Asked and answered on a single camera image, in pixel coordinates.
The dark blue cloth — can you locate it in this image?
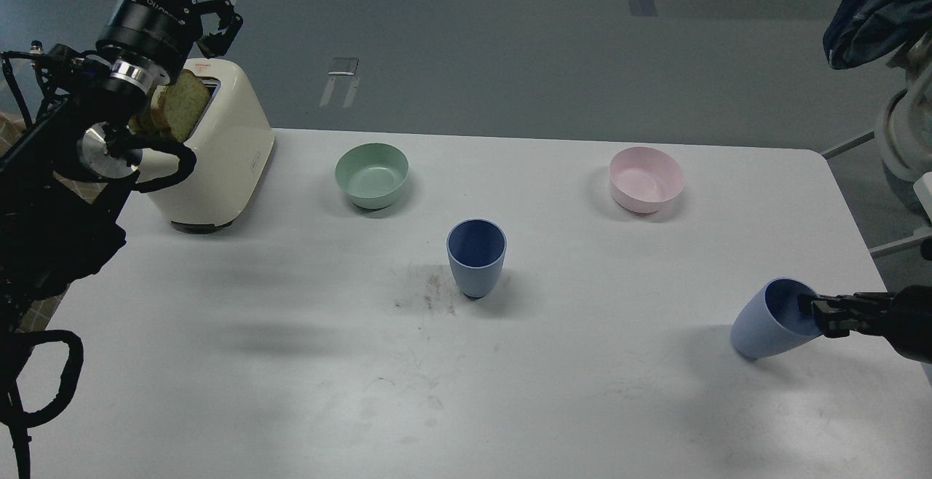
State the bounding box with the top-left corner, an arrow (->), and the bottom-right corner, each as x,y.
823,0 -> 931,70

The bread slice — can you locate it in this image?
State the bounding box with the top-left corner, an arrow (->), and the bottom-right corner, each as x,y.
127,87 -> 170,138
159,70 -> 212,143

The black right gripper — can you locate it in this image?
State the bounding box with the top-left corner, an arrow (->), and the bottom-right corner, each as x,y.
798,285 -> 931,364

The pink bowl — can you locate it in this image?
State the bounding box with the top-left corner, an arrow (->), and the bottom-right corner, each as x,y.
608,146 -> 685,214

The bread slice front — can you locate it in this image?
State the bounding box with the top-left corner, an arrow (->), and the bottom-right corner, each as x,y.
159,70 -> 212,143

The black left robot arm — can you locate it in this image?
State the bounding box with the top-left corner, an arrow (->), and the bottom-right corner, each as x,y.
2,0 -> 243,332

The bread slice back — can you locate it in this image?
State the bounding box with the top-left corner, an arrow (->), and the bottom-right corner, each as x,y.
127,87 -> 170,138

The green bowl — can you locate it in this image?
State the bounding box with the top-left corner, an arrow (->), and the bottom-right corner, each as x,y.
335,143 -> 410,210

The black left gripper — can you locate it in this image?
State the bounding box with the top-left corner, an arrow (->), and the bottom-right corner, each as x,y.
95,0 -> 244,93

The blue cup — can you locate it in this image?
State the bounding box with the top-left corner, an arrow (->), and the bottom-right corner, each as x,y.
446,219 -> 508,299
730,279 -> 823,360

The white robot base right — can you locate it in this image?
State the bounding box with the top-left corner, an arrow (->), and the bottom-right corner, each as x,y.
873,36 -> 931,219

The black cable loop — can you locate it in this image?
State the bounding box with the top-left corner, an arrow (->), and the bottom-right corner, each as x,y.
0,330 -> 84,479

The cream toaster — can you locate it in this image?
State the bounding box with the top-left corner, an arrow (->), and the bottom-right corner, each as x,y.
149,58 -> 275,234

